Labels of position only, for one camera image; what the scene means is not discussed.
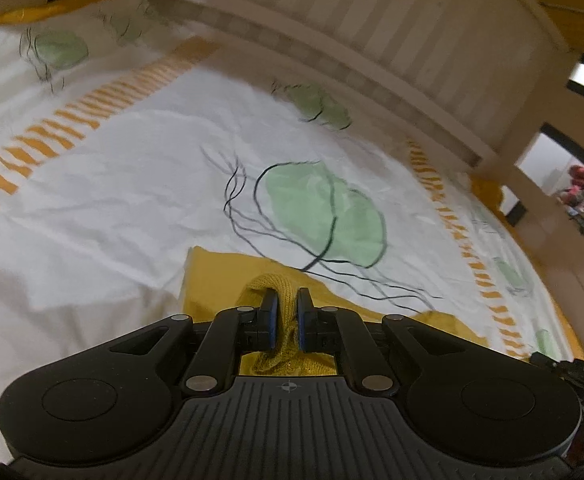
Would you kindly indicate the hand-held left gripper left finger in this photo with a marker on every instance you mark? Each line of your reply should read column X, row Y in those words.
column 271, row 321

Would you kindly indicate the yellow knit sweater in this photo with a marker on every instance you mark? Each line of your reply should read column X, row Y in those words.
column 211, row 285

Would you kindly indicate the white leaf-print blanket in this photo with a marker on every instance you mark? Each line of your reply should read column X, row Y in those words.
column 121, row 170

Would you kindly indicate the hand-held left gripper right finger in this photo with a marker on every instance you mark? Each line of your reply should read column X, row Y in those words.
column 302, row 321

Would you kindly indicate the wooden bed frame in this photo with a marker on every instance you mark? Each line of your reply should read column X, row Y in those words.
column 372, row 25

